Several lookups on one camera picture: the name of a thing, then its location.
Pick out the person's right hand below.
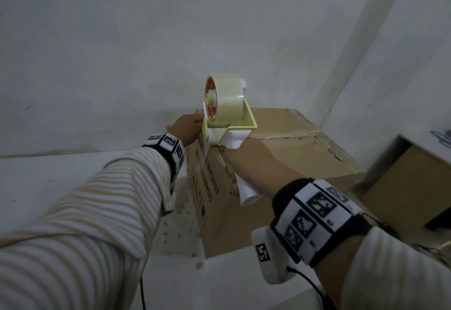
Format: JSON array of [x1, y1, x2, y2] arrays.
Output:
[[222, 136, 306, 198]]

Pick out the person's left hand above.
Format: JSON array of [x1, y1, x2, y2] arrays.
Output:
[[171, 110, 205, 148]]

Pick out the brown cardboard box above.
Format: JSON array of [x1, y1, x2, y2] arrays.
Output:
[[184, 107, 367, 260]]

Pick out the yellow tape dispenser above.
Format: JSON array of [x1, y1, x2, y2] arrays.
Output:
[[202, 73, 263, 207]]

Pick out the person's left forearm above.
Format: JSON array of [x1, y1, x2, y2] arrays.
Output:
[[0, 147, 177, 310]]

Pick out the person's right forearm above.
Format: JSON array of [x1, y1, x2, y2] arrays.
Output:
[[312, 226, 451, 310]]

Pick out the brown cardboard sheet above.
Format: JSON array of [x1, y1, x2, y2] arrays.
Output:
[[358, 145, 451, 248]]

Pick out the black marker wristband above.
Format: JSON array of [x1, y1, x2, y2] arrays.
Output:
[[140, 132, 186, 184], [270, 178, 399, 269]]

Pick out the white side desk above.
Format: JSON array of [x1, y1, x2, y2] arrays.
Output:
[[394, 122, 451, 167]]

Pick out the black case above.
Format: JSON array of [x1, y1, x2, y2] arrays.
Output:
[[424, 205, 451, 232]]

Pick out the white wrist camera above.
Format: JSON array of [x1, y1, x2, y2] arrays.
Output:
[[250, 226, 298, 286]]

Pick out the black camera cable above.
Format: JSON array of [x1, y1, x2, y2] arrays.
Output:
[[287, 266, 340, 310], [139, 275, 148, 310]]

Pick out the blue cable bundle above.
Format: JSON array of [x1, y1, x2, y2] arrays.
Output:
[[430, 129, 451, 144]]

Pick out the tangled black cables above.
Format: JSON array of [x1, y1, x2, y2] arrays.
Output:
[[411, 244, 451, 269]]

